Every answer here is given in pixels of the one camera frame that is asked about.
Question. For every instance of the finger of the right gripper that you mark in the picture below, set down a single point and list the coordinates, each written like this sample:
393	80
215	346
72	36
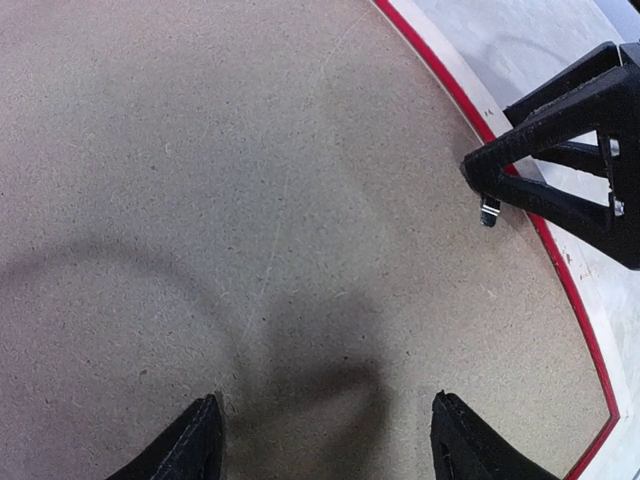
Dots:
572	154
601	210

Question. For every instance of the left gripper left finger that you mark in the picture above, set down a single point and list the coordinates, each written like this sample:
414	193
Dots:
191	447

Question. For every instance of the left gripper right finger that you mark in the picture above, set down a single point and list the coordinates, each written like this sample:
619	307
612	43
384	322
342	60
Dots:
465	447

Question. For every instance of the red and wood picture frame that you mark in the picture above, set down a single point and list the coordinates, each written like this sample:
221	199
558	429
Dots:
603	294

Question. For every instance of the brown backing board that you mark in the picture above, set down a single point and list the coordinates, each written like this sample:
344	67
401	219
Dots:
261	200

